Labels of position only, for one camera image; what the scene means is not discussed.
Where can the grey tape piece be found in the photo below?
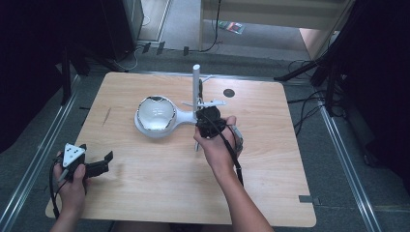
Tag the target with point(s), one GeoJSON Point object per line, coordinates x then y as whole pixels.
{"type": "Point", "coordinates": [306, 198]}

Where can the white key stand with tray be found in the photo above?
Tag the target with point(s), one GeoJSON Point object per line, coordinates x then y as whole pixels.
{"type": "Point", "coordinates": [196, 83]}

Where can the person's right hand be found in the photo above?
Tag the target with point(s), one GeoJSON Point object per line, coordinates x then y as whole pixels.
{"type": "Point", "coordinates": [216, 151]}

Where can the beige wooden shelf unit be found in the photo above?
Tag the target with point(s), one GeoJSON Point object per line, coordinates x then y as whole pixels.
{"type": "Point", "coordinates": [277, 16]}

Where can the black cabinet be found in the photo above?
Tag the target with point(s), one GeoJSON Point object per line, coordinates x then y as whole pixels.
{"type": "Point", "coordinates": [121, 29]}

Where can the black metal stand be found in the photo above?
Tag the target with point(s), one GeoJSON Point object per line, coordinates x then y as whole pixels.
{"type": "Point", "coordinates": [66, 77]}

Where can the white bowl with silver rim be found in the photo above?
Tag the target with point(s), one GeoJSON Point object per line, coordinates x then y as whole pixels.
{"type": "Point", "coordinates": [157, 112]}

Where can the metal floor rail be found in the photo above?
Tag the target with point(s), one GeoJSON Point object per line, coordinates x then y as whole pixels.
{"type": "Point", "coordinates": [38, 151]}
{"type": "Point", "coordinates": [348, 167]}

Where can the person's left hand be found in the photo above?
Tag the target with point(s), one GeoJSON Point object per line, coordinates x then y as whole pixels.
{"type": "Point", "coordinates": [71, 193]}

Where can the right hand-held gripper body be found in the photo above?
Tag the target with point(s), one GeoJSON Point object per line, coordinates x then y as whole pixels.
{"type": "Point", "coordinates": [209, 122]}

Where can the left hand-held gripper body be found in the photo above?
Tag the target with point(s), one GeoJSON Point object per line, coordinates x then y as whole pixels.
{"type": "Point", "coordinates": [72, 154]}

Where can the colourful packet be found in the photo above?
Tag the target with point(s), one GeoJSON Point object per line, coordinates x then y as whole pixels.
{"type": "Point", "coordinates": [231, 27]}

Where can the small black floor block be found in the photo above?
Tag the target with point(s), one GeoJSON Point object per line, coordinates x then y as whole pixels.
{"type": "Point", "coordinates": [186, 50]}
{"type": "Point", "coordinates": [146, 47]}
{"type": "Point", "coordinates": [160, 47]}

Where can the black stand leg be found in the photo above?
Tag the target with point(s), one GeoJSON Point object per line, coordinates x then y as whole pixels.
{"type": "Point", "coordinates": [299, 69]}

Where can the black round table grommet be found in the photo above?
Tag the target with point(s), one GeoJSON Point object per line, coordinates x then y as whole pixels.
{"type": "Point", "coordinates": [228, 93]}

